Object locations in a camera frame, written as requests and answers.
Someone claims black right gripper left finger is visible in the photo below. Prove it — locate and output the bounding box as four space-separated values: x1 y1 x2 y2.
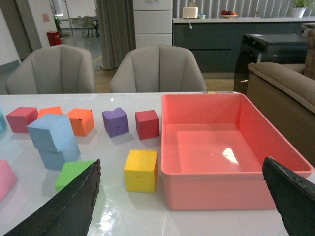
6 159 101 236

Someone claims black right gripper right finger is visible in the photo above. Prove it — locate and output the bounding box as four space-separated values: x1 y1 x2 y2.
262 157 315 236

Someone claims light blue foam block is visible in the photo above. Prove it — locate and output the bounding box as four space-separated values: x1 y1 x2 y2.
38 137 80 171
27 114 74 152

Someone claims green foam block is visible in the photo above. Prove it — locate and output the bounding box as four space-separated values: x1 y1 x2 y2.
55 161 94 193

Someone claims pink foam block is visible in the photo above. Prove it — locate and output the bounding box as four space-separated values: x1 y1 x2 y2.
0 160 17 200

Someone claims yellow foam block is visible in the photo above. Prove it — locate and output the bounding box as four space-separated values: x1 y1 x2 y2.
124 149 158 193

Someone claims orange foam block with marks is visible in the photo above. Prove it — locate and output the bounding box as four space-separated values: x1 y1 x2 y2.
67 108 95 136

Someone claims pink plastic bin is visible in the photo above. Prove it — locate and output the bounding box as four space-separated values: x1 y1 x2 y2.
160 93 314 210

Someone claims notched purple foam block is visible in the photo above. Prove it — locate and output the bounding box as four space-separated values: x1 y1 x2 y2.
102 107 129 138

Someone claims brown sofa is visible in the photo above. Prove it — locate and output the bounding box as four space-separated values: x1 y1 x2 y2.
246 29 315 165

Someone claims magenta red foam block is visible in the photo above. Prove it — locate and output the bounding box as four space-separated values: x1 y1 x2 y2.
6 107 38 133

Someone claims teal plastic bin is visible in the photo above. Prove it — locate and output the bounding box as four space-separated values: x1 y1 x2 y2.
0 107 7 132

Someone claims dark red foam block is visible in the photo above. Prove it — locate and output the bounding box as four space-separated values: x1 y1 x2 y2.
135 110 159 140

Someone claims left grey armchair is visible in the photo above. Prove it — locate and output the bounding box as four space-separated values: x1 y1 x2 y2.
5 44 96 95

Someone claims grey armchair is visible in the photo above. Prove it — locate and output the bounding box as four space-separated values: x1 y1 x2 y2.
110 45 207 93
5 44 96 95

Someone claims black appliance box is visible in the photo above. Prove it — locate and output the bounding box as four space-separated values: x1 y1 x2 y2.
233 34 307 94

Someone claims right grey armchair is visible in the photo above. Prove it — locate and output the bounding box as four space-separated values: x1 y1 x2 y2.
110 45 207 93

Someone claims dark grey counter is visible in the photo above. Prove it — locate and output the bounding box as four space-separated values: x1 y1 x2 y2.
172 17 315 73

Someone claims potted plant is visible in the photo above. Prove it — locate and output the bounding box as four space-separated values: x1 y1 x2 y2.
288 0 315 18

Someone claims fruit bowl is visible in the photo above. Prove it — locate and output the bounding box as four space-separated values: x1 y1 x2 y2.
221 10 238 19

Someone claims grey curtain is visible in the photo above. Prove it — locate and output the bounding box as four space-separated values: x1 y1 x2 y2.
96 0 136 70

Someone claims white cabinet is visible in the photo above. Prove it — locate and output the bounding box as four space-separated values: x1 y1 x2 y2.
132 0 173 49

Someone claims cream toaster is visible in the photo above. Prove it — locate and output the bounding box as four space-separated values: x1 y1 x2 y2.
182 2 198 19

